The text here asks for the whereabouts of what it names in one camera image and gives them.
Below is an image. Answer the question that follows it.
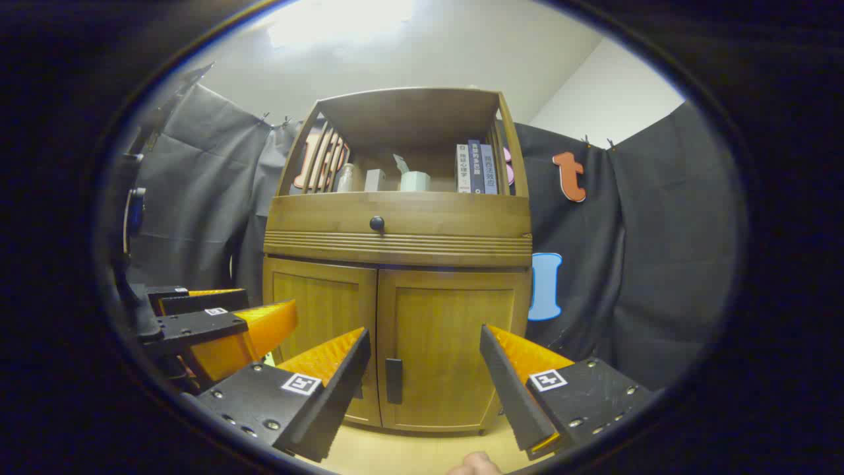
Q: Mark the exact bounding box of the white book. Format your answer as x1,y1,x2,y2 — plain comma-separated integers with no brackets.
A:
456,144,473,194

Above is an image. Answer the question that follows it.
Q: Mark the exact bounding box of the wooden shoe cabinet door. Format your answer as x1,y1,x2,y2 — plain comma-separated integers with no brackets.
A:
262,257,382,426
377,267,531,434

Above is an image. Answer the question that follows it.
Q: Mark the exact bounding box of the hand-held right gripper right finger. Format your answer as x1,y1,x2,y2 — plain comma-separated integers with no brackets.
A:
479,325,653,460

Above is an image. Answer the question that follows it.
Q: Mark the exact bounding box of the wooden drawer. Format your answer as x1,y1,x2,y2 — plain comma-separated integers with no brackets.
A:
264,191,533,268

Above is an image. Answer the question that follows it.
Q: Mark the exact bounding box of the white cup with tissue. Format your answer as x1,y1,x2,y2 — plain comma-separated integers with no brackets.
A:
394,154,432,193

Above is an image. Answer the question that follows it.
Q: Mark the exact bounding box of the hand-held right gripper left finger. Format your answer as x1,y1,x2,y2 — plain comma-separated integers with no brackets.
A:
181,328,371,462

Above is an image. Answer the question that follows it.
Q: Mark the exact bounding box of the wooden double-door shoe cabinet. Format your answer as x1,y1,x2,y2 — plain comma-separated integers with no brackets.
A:
262,87,533,436

